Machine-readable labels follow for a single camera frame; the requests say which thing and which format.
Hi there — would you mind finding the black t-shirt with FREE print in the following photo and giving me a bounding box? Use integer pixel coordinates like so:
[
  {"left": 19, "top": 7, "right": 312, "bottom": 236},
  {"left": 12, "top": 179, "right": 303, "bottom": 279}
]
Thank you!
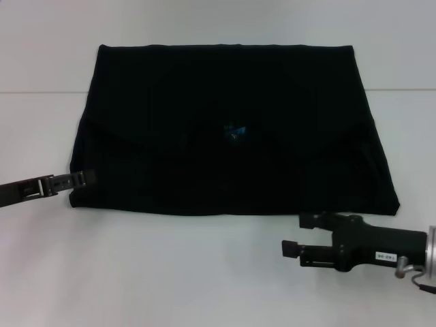
[{"left": 67, "top": 43, "right": 401, "bottom": 218}]

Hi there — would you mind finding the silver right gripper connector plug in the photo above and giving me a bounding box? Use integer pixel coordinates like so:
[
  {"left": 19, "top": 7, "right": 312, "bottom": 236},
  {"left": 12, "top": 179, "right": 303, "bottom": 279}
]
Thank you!
[{"left": 394, "top": 255, "right": 424, "bottom": 279}]

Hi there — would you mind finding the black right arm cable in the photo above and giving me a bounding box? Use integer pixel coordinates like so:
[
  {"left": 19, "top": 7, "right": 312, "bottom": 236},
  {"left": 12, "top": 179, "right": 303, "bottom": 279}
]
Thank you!
[{"left": 410, "top": 272, "right": 436, "bottom": 294}]

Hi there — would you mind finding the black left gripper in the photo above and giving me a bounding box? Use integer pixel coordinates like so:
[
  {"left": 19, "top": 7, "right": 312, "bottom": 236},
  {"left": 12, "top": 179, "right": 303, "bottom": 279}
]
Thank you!
[{"left": 0, "top": 169, "right": 98, "bottom": 209}]

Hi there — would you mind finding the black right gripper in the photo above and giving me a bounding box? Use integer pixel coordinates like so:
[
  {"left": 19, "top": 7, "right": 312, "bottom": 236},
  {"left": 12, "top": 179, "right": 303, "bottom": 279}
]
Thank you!
[{"left": 281, "top": 211, "right": 429, "bottom": 273}]

